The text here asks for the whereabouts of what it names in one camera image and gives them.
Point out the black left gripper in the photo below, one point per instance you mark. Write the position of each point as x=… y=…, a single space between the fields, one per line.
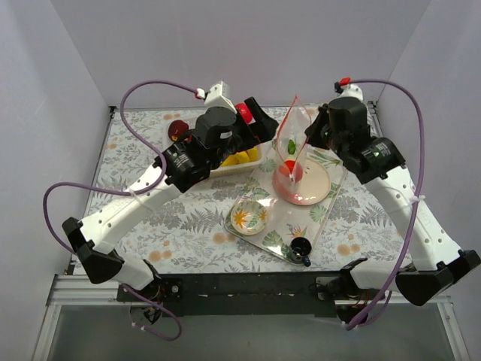
x=250 y=125

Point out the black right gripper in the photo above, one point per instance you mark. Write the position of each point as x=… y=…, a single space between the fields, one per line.
x=323 y=122

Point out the clear zip top bag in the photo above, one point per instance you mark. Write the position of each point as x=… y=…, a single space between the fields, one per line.
x=292 y=127

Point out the white radish toy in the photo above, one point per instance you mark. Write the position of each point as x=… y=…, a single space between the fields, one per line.
x=291 y=147

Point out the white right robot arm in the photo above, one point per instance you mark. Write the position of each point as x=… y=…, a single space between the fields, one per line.
x=436 y=260

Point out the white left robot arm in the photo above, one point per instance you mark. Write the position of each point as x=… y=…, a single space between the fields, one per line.
x=94 y=238

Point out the yellow banana bunch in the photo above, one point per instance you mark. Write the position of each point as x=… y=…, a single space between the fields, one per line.
x=243 y=157

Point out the red pomegranate on basket rim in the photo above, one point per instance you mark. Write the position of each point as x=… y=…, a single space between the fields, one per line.
x=244 y=111

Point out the white plastic fruit basket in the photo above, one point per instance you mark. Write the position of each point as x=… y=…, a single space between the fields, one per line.
x=222 y=170

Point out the pink white plate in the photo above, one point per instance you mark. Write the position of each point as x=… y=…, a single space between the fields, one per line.
x=312 y=189

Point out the dark red apple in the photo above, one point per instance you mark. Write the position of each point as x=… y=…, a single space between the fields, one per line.
x=176 y=129

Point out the floral small bowl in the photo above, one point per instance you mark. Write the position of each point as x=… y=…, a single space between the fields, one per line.
x=249 y=217

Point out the leaf pattern tray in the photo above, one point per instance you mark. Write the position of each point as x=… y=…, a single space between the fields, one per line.
x=285 y=220

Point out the dark blue cup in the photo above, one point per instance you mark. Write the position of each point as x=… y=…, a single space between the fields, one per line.
x=299 y=251

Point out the floral tablecloth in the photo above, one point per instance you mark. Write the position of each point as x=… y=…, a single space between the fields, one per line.
x=188 y=234

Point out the black base bar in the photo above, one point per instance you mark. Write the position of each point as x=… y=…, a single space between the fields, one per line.
x=259 y=293

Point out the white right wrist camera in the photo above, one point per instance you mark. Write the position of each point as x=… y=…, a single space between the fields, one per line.
x=346 y=88

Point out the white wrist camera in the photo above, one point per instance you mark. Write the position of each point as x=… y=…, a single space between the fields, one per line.
x=216 y=96
x=346 y=88

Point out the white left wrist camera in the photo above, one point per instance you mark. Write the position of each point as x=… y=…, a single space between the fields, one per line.
x=216 y=96

